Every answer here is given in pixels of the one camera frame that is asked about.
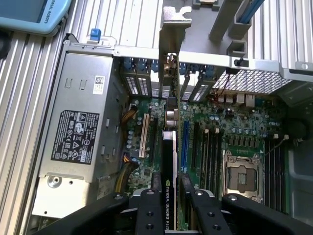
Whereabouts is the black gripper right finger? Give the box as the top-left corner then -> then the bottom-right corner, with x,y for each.
180,172 -> 313,235

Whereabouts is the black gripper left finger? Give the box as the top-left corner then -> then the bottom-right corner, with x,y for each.
31,172 -> 163,235

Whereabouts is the green graphics card black cooler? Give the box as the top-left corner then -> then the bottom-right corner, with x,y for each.
157,6 -> 193,232

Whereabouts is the CPU socket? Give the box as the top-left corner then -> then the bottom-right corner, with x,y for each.
221,150 -> 266,204

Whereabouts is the long black expansion slot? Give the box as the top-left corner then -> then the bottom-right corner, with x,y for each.
192,121 -> 199,169

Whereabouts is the blue expansion slot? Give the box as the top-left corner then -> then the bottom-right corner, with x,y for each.
182,119 -> 189,169

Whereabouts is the white expansion slot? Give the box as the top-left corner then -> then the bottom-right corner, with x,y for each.
138,113 -> 150,158

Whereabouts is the green motherboard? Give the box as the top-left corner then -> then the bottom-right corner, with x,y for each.
117,96 -> 291,216

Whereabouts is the silver power supply unit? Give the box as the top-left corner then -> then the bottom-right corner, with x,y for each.
31,44 -> 123,218

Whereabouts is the grey open PC case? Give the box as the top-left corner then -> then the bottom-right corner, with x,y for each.
24,31 -> 313,235

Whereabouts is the blue case latch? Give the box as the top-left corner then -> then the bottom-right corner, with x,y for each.
89,28 -> 101,43

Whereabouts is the pale blue teach pendant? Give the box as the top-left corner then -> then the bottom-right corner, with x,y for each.
0,0 -> 74,35

